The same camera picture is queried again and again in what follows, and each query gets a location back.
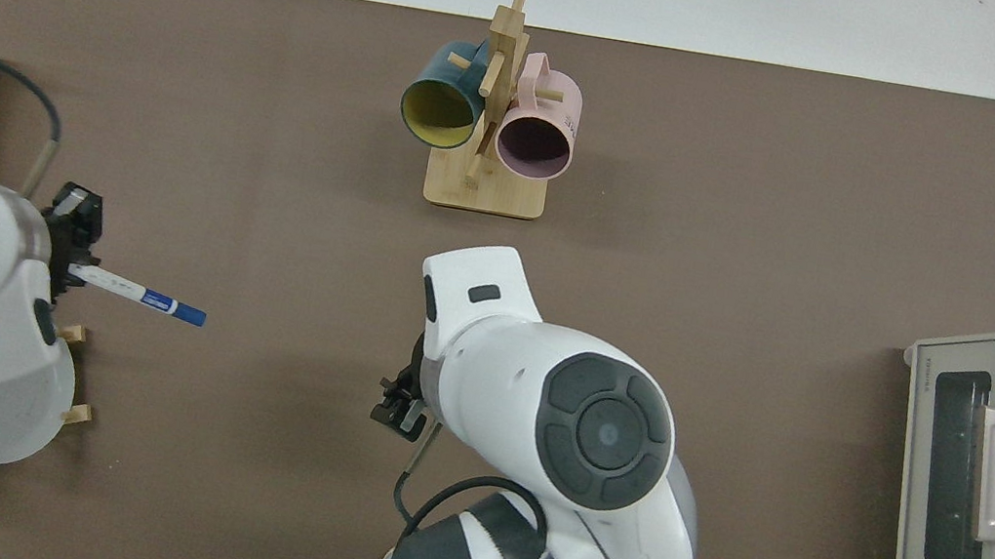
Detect blue and white marker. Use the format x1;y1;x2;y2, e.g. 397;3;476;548
62;260;213;330

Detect wooden plate rack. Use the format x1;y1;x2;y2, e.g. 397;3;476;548
45;321;106;429

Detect wooden cup stand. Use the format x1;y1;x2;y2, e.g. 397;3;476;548
421;0;577;223

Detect dark teal cup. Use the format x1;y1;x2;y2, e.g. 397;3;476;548
395;32;494;155

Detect pink cup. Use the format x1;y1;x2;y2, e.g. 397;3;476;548
490;48;589;185

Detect brown table cloth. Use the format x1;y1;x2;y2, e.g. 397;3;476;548
0;0;995;559

